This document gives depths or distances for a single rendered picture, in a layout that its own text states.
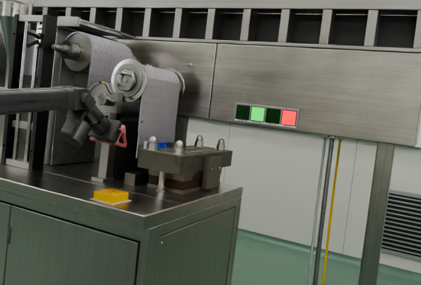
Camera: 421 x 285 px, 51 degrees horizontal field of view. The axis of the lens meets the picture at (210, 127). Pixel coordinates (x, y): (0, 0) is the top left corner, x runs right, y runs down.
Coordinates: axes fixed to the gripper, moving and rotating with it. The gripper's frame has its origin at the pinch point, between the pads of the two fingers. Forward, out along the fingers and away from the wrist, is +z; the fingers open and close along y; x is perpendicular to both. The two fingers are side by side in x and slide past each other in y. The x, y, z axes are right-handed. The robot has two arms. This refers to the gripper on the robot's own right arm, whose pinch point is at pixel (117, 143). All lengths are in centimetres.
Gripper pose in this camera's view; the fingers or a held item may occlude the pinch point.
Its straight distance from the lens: 143.3
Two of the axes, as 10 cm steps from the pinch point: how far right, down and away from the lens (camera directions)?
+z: 3.2, 5.4, 7.8
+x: 3.4, -8.3, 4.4
